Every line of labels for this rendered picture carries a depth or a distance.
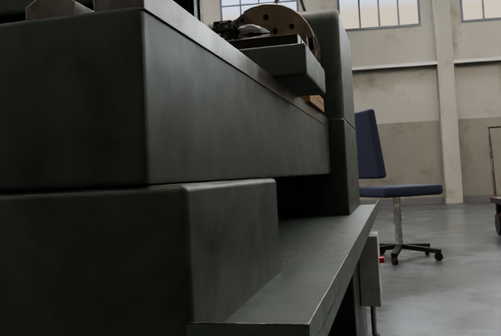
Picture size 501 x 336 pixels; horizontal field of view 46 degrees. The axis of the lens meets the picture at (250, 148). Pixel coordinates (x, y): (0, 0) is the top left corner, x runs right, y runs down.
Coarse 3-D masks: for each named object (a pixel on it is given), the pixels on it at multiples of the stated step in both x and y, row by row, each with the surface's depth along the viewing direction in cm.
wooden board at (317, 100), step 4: (304, 96) 147; (308, 96) 147; (312, 96) 152; (316, 96) 160; (320, 96) 168; (304, 100) 147; (308, 100) 147; (312, 100) 151; (316, 100) 159; (320, 100) 167; (312, 104) 155; (316, 104) 158; (320, 104) 167; (316, 108) 164; (320, 108) 167
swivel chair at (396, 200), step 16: (368, 112) 444; (368, 128) 447; (368, 144) 451; (368, 160) 455; (368, 176) 460; (384, 176) 445; (368, 192) 446; (384, 192) 425; (400, 192) 428; (416, 192) 432; (432, 192) 436; (400, 208) 454; (400, 224) 452; (400, 240) 451
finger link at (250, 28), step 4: (240, 28) 171; (244, 28) 171; (248, 28) 171; (252, 28) 171; (256, 28) 171; (260, 28) 172; (264, 28) 171; (244, 32) 173; (248, 32) 173; (252, 32) 172; (256, 32) 172; (260, 32) 172; (264, 32) 171; (268, 32) 171
